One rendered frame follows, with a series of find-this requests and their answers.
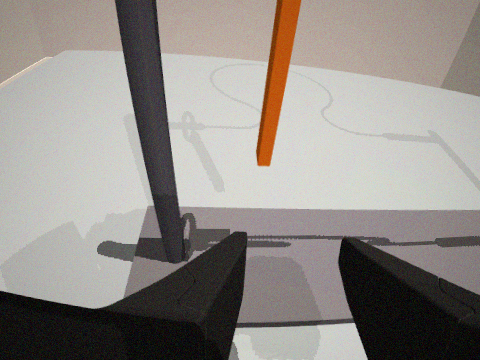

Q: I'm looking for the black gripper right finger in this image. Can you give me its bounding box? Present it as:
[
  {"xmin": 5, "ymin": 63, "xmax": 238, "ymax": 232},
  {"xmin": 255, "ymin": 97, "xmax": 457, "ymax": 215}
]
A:
[{"xmin": 339, "ymin": 237, "xmax": 480, "ymax": 360}]

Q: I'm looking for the orange handle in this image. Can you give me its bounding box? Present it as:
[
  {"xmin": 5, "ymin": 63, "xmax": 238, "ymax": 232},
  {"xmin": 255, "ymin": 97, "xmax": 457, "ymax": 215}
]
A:
[{"xmin": 256, "ymin": 0, "xmax": 301, "ymax": 167}]

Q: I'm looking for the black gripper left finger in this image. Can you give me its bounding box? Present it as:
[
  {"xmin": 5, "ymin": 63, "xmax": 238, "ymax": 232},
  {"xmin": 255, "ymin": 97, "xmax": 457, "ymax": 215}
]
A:
[{"xmin": 0, "ymin": 231, "xmax": 247, "ymax": 360}]

